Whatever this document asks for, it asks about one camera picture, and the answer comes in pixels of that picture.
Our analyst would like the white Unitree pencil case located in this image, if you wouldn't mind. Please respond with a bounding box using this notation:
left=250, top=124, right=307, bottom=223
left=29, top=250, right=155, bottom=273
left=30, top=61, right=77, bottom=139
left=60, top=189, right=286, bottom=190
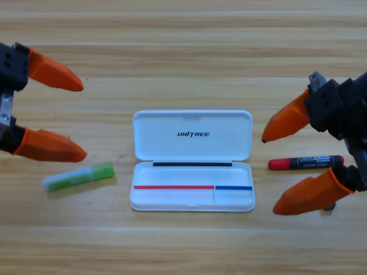
left=129, top=109, right=256, bottom=213

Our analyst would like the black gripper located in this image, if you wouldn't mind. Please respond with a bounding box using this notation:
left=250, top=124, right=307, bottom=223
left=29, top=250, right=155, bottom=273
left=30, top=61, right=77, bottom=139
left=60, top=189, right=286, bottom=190
left=0, top=42, right=88, bottom=163
left=261, top=70, right=367, bottom=216

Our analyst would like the green and white glue stick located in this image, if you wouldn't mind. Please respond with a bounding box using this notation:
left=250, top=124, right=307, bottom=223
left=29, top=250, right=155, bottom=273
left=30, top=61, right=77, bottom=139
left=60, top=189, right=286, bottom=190
left=42, top=162, right=116, bottom=193

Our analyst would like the red black whiteboard marker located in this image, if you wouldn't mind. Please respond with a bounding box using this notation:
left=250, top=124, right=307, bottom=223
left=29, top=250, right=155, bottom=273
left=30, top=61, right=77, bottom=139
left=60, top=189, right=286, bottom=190
left=268, top=155, right=345, bottom=171

